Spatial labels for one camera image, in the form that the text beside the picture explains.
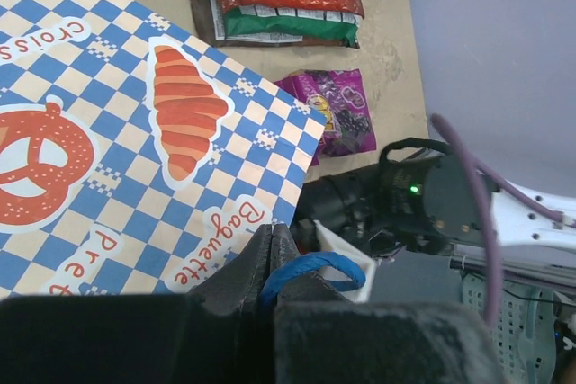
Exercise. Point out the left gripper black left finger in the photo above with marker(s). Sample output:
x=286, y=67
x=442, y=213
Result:
x=209, y=334

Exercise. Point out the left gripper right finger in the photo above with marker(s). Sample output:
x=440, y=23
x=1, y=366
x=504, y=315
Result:
x=319, y=336

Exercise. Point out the blue checkered paper bag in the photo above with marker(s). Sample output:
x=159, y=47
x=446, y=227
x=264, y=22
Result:
x=134, y=156

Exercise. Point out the purple snack bag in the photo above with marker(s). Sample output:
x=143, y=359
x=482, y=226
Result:
x=340, y=96

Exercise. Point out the brown kettle chips bag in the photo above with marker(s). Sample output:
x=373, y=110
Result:
x=209, y=27

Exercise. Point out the green snack bag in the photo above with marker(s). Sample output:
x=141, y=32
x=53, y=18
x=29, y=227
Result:
x=314, y=27

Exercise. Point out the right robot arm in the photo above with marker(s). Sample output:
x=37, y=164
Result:
x=418, y=197

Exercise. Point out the white plastic basket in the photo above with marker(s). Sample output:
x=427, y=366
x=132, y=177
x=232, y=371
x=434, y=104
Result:
x=527, y=337

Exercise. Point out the aluminium frame rail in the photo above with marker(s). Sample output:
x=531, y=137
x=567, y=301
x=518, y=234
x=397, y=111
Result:
x=551, y=273

